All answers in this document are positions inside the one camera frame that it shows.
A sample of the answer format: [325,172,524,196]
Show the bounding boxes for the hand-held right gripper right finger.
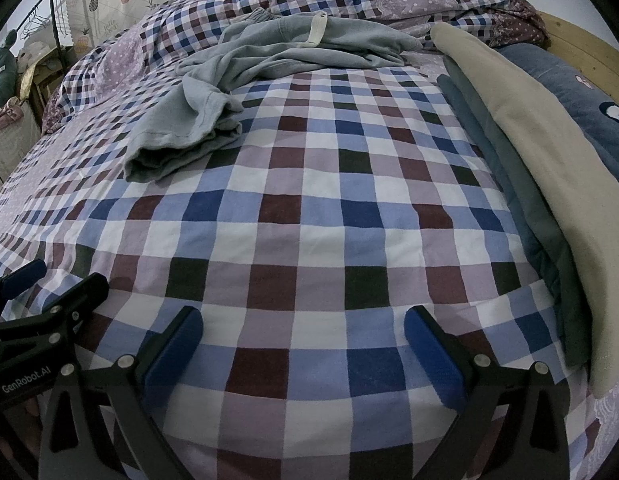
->
[404,305,571,480]

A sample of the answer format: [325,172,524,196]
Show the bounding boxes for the checked quilt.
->
[42,0,547,133]

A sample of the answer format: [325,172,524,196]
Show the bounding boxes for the checked bed sheet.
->
[0,55,615,480]

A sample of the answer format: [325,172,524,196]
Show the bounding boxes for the wooden bed frame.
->
[537,10,619,106]

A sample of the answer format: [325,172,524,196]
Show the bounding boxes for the black clothes rack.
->
[16,0,66,47]

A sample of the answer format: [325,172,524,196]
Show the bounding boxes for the blue printed pillow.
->
[499,42,619,196]

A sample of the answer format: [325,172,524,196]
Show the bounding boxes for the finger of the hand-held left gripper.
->
[0,260,47,311]
[0,274,110,351]

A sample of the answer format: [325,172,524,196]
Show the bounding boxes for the beige folded garment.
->
[432,22,619,396]

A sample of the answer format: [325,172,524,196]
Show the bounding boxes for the grey folded garment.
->
[452,57,593,367]

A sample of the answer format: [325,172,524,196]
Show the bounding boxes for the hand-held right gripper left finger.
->
[38,306,205,480]

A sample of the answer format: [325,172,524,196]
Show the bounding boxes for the green plush toy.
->
[0,30,20,107]

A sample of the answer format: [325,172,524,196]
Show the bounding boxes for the light grey-green sweatshirt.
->
[123,9,424,183]

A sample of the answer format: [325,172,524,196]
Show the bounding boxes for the pink trimmed white bag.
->
[0,97,42,201]

